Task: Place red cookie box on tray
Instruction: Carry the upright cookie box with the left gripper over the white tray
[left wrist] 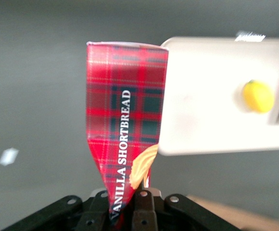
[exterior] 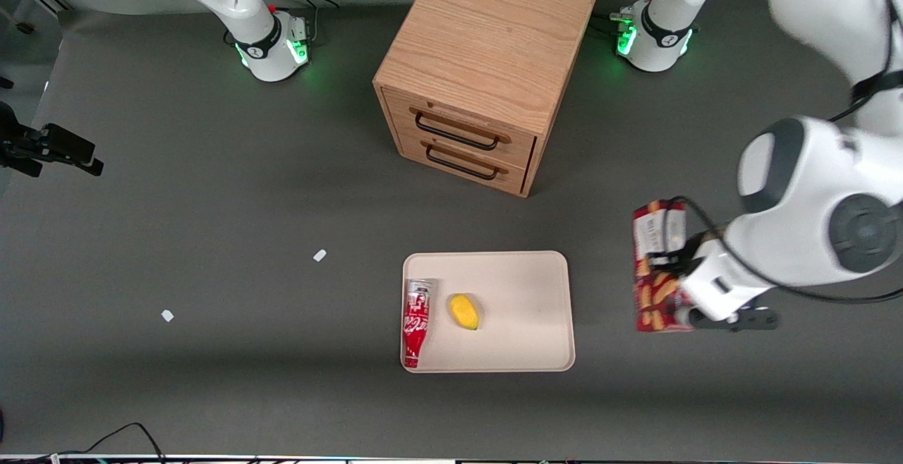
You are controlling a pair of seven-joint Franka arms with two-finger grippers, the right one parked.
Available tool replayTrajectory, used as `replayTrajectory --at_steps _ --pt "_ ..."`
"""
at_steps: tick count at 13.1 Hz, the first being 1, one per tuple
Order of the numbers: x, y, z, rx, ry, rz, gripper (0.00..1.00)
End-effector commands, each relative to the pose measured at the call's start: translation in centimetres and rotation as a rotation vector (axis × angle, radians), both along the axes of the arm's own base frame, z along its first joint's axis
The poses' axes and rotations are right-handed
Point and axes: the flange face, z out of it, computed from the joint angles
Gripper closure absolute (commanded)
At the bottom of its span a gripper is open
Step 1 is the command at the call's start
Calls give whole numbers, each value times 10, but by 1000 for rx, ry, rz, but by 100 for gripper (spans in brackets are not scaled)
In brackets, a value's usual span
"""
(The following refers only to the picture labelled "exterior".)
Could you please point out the yellow mango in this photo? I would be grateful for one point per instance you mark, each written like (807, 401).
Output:
(463, 311)

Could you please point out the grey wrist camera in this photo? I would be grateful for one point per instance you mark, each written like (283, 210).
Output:
(755, 319)

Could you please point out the red cookie box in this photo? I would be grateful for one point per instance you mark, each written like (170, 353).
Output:
(656, 295)

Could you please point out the red soda can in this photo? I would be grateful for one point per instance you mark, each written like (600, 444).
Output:
(415, 323)

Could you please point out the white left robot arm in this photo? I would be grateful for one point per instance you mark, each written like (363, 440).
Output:
(811, 189)

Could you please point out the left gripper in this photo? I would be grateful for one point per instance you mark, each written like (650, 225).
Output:
(683, 251)

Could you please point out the wooden drawer cabinet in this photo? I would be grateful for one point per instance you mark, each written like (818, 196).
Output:
(487, 34)

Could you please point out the beige plastic tray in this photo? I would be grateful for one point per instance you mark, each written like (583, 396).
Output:
(525, 309)

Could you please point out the black camera on stand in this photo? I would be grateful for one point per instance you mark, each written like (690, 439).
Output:
(56, 143)

